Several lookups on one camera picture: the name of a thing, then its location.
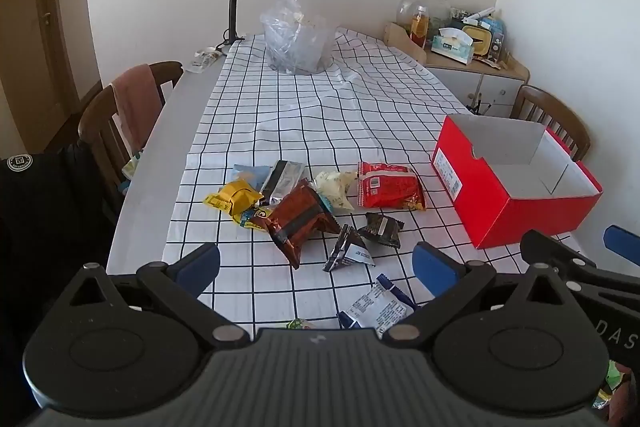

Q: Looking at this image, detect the wooden desk organiser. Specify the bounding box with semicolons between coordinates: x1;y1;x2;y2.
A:
384;22;428;65

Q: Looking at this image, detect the black triangular snack packet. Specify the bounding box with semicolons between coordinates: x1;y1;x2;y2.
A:
322;223;376;273

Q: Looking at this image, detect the glass jar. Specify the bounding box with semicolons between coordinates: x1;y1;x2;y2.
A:
396;0;453;38

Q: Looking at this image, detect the blue white snack packet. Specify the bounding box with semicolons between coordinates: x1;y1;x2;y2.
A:
337;273;416;338

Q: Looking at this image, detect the pink cloth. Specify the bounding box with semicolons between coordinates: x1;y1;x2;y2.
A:
111;64;160;150

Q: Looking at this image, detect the red snack packet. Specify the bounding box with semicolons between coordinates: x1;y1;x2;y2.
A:
357;161;427;212

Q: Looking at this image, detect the colourful snack packet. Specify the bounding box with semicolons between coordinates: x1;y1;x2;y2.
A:
592;359;640;427

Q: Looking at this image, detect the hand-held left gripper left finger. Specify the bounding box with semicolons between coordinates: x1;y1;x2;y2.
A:
67;243;251;349

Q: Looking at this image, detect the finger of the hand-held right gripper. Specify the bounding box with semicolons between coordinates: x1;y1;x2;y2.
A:
603;225;640;268
520;229;640;295

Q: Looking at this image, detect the wooden door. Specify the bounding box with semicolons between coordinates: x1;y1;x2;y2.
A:
0;0;96;148

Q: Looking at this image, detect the white wooden cabinet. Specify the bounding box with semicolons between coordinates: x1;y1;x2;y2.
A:
422;52;531;120

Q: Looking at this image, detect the dark cookie snack packet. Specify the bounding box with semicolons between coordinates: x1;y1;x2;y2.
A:
357;212;406;250

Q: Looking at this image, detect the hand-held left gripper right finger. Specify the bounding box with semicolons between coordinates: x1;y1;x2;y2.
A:
377;242;571;350

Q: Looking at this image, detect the clear plastic bag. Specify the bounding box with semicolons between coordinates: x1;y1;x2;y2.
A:
260;0;335;75

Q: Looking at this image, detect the black jacket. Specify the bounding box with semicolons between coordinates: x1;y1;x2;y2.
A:
0;142;121;427

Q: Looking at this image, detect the wooden chair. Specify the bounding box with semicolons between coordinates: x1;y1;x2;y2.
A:
510;84;592;162
77;61;185;208

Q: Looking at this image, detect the blue printed box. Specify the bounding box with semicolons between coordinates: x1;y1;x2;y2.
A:
487;17;506;58

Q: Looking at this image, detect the tissue box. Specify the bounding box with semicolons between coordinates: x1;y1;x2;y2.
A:
430;28;476;65

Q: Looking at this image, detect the small clear packet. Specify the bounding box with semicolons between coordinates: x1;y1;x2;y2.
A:
190;47;223;72

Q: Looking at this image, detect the black white checked tablecloth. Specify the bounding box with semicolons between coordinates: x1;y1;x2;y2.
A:
162;27;576;343

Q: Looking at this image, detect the light blue snack packet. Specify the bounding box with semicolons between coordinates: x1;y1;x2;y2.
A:
232;163;271;190

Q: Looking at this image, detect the red cardboard box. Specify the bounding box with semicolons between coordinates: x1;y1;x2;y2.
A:
431;114;604;250

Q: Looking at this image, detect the silver snack packet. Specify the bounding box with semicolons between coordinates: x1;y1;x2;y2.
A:
260;159;306;208

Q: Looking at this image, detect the brown orange snack packet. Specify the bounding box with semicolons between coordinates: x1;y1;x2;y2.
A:
250;179;341;270

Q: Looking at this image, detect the cream white snack packet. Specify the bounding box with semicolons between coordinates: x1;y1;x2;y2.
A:
312;170;358;214

